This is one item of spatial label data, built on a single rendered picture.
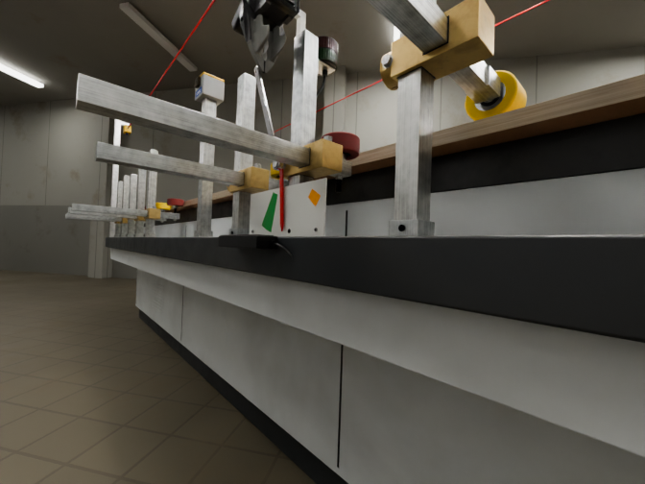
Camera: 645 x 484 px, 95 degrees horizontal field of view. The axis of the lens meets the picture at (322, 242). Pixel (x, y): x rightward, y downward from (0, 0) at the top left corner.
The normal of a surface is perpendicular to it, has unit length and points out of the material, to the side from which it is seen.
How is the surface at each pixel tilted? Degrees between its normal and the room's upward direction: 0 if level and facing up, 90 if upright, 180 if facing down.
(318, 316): 90
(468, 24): 90
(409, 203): 90
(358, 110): 90
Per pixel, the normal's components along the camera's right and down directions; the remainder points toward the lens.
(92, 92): 0.67, 0.01
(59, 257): -0.22, -0.03
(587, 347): -0.74, -0.04
